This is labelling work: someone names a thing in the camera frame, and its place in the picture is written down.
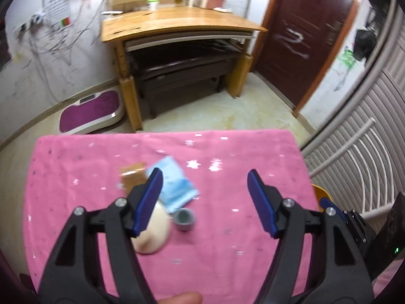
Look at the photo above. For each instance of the white papers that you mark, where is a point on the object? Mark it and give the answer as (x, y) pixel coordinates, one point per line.
(223, 9)

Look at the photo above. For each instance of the black hanging bag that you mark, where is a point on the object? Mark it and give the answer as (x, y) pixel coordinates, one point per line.
(364, 44)

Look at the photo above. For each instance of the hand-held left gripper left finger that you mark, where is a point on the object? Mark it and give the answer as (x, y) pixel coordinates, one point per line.
(148, 202)

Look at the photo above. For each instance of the grey cylindrical cap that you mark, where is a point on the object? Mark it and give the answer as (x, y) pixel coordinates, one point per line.
(184, 221)

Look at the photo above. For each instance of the dark bench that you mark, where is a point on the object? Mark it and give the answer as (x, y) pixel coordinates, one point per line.
(180, 72)

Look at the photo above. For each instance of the person's left hand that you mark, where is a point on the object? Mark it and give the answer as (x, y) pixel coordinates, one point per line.
(180, 299)

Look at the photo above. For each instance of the beige bowl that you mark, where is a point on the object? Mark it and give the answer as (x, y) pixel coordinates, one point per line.
(155, 231)

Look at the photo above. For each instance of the yellow round container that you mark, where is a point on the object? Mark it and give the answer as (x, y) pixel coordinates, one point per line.
(318, 193)

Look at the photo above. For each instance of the pink storage box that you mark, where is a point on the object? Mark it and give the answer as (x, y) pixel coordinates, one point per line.
(208, 1)

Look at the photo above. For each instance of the light blue packet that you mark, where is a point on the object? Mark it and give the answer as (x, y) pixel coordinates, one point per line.
(177, 183)

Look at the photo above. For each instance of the white metal rack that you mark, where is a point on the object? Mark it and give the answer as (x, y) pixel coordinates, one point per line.
(348, 152)

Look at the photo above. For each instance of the brown snack packet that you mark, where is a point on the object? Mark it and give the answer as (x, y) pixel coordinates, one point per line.
(133, 177)

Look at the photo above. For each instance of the white remote control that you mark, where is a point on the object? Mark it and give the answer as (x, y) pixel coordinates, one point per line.
(112, 13)

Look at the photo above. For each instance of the wall socket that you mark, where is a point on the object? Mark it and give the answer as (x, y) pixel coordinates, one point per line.
(20, 29)

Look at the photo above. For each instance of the dark brown door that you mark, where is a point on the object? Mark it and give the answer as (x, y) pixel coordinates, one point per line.
(310, 22)

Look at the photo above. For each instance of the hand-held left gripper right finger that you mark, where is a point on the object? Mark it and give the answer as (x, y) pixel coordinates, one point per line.
(262, 202)

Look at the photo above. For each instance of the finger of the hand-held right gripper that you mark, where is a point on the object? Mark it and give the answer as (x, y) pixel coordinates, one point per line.
(326, 202)

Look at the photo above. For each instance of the white jar green lid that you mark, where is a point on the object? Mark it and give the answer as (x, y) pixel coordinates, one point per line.
(153, 4)

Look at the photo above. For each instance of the pink starred tablecloth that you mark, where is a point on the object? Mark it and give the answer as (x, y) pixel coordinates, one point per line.
(79, 180)

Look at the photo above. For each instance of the purple vibration plate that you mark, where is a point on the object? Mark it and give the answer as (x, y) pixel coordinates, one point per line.
(91, 110)

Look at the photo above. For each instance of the wooden desk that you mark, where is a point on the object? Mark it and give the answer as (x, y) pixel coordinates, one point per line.
(177, 22)

